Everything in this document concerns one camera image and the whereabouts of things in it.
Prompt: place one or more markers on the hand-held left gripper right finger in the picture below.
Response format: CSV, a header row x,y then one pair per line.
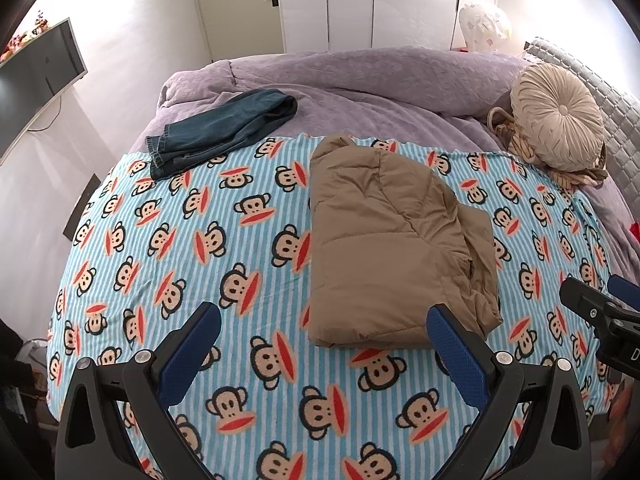
x,y
457,350

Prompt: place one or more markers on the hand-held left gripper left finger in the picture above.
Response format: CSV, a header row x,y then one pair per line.
x,y
192,345

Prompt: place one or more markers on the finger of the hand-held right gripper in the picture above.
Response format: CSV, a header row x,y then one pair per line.
x,y
625,292
582,302

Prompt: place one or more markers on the tan quilted jacket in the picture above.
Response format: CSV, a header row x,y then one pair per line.
x,y
390,240

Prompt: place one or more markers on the blue striped monkey print blanket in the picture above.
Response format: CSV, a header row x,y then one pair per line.
x,y
200,260

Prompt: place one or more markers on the grey quilted headboard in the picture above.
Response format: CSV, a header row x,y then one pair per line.
x,y
615,110

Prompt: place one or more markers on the beige round pleated cushion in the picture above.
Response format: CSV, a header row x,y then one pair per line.
x,y
555,115

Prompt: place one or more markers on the dark furniture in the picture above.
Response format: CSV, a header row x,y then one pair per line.
x,y
12,410

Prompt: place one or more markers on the dark blue jeans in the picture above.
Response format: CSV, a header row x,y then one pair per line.
x,y
220,125

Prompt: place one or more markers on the purple duvet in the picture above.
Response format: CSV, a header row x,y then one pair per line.
x,y
375,75

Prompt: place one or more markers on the white door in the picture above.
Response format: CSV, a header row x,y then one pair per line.
x,y
235,10

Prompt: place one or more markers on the white wardrobe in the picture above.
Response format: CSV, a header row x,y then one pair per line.
x,y
390,5

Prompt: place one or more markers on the colourful toy figures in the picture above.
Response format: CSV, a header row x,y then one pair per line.
x,y
37,25

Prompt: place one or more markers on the wall television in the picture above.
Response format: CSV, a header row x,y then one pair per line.
x,y
35,80

